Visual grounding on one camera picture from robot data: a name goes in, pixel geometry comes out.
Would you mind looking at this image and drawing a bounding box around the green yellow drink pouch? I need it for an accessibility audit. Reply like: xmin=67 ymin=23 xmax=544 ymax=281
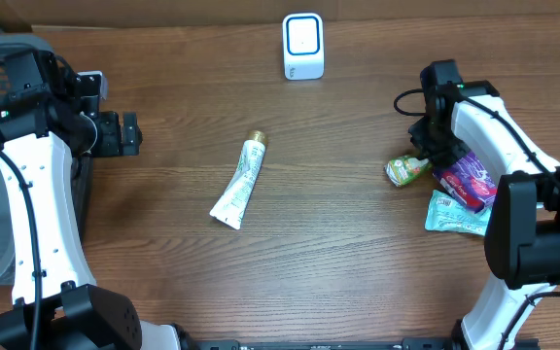
xmin=384 ymin=155 xmax=432 ymax=187

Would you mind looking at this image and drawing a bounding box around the purple square packet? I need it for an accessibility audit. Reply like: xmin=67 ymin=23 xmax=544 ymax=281
xmin=433 ymin=152 xmax=497 ymax=213

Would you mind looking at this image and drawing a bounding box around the teal snack packet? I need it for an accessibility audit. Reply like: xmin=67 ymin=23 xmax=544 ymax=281
xmin=424 ymin=190 xmax=491 ymax=236

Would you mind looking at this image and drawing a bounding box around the white tube gold cap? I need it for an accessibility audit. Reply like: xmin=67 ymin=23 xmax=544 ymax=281
xmin=210 ymin=130 xmax=267 ymax=230

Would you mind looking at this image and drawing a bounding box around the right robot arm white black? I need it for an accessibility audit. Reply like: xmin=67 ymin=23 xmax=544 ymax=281
xmin=408 ymin=59 xmax=560 ymax=349

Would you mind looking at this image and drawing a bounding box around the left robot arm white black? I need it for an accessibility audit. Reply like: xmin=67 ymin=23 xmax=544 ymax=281
xmin=0 ymin=49 xmax=187 ymax=350

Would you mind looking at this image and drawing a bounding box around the white barcode scanner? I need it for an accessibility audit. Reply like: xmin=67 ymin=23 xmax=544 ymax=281
xmin=282 ymin=13 xmax=325 ymax=81

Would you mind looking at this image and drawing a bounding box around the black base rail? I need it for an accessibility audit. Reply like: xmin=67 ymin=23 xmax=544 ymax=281
xmin=177 ymin=334 xmax=542 ymax=350

